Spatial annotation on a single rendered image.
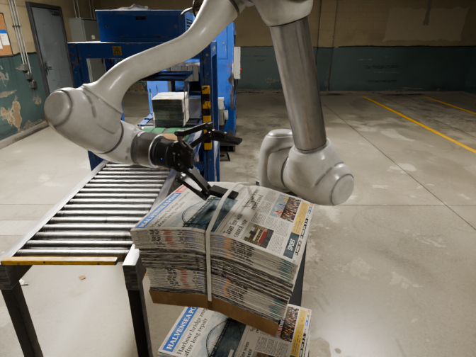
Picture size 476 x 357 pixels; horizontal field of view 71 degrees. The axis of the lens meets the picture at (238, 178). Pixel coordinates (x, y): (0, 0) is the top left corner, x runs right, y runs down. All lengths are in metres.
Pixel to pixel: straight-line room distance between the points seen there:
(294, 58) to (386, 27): 9.69
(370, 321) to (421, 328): 0.29
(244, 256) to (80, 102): 0.47
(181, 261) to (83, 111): 0.40
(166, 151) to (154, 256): 0.26
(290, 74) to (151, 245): 0.56
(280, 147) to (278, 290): 0.57
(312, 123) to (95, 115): 0.57
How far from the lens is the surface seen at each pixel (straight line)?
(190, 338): 1.03
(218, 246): 0.76
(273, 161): 1.19
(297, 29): 0.91
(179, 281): 0.88
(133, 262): 1.37
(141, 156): 0.87
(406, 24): 10.80
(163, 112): 3.26
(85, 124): 0.77
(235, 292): 0.82
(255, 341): 1.02
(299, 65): 0.93
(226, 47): 4.69
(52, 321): 2.48
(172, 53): 0.90
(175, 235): 0.79
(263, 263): 0.74
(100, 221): 1.71
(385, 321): 2.38
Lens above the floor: 1.60
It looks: 23 degrees down
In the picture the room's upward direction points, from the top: straight up
